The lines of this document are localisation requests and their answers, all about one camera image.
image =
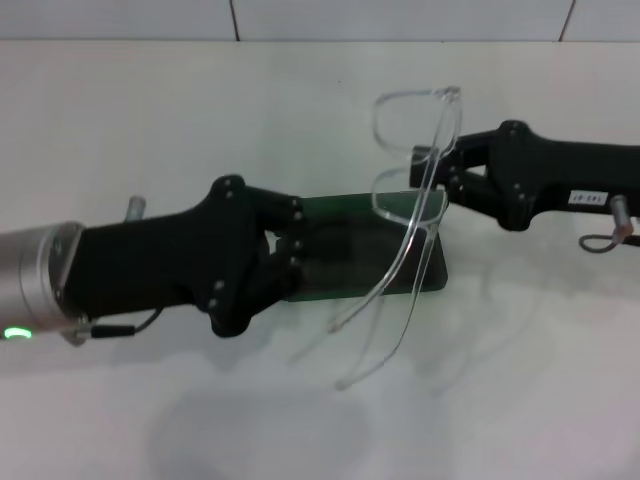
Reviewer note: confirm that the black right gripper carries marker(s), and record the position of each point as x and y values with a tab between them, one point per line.
565	170

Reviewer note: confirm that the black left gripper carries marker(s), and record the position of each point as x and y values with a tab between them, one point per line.
160	260

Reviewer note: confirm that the clear plastic glasses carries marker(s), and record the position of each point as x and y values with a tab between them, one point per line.
446	127

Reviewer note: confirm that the green glasses case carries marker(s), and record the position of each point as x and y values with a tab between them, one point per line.
340	207

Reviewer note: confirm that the silver left gripper connector stub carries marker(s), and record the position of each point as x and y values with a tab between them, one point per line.
136	207

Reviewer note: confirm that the silver gripper connector stub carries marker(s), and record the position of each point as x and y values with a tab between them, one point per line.
136	207
621	215

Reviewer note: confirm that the silver right gripper connector stub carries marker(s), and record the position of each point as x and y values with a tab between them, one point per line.
621	215

